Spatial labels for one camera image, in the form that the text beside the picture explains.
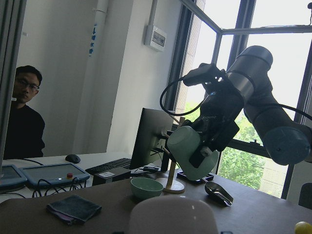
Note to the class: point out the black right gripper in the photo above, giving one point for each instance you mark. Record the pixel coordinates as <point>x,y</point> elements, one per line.
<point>216,122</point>

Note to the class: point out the mint green cup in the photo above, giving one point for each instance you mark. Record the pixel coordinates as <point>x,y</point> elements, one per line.
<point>182,143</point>

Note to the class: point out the pink cup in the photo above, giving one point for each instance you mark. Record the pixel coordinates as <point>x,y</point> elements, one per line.
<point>171,214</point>

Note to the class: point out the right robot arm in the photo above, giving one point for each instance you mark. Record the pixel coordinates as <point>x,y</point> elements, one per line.
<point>246,87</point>

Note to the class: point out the wooden mug tree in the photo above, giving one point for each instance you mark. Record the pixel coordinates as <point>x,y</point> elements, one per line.
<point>169,184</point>

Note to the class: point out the metal scoop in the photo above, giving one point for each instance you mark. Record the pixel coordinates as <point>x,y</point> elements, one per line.
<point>218,194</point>

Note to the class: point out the black monitor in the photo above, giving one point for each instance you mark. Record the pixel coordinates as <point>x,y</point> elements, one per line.
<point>150,142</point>

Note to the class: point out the green bowl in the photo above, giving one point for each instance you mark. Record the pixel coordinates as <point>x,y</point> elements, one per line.
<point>145,188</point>

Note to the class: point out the black keyboard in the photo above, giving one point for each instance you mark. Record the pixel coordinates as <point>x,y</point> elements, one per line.
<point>122,162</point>

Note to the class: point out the black computer mouse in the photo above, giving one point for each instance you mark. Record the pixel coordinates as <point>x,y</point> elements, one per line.
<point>73,158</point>

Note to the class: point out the whole yellow lemon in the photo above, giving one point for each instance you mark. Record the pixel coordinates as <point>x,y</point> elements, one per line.
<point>303,227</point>

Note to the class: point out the grey folded cloth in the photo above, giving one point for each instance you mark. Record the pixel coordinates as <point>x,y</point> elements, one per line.
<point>74,209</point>

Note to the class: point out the blue teach pendant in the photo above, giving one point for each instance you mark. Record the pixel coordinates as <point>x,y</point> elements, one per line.
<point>11,178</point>
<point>54,174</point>

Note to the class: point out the seated person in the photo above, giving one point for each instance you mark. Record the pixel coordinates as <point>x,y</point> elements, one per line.
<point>25,125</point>

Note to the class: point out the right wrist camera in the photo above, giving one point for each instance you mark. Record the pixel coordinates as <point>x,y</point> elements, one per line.
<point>204,73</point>

